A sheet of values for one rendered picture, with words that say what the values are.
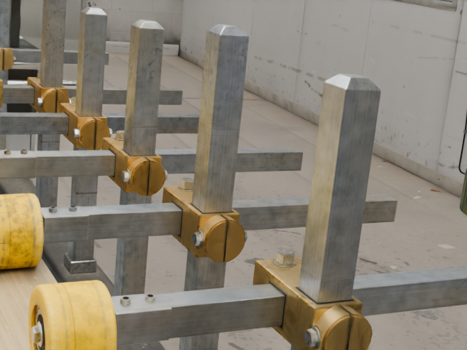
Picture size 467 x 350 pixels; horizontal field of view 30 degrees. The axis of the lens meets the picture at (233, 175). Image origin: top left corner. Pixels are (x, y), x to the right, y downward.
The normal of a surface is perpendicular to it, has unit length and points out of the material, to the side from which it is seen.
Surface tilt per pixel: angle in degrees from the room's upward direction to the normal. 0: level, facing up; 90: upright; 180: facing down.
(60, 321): 50
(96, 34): 90
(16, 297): 0
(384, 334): 0
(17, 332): 0
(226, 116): 90
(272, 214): 90
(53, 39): 90
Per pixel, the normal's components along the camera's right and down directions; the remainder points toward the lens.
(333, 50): -0.93, 0.00
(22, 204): 0.26, -0.76
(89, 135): 0.42, 0.27
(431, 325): 0.10, -0.96
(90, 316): 0.39, -0.40
